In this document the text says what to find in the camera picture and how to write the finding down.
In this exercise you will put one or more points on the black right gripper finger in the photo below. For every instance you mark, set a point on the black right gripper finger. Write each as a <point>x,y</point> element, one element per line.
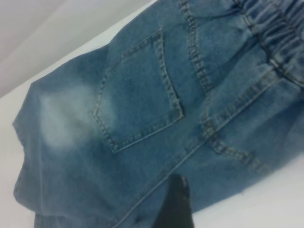
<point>177,209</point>

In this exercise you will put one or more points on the blue denim shorts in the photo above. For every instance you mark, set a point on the blue denim shorts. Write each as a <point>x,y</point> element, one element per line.
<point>142,95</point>

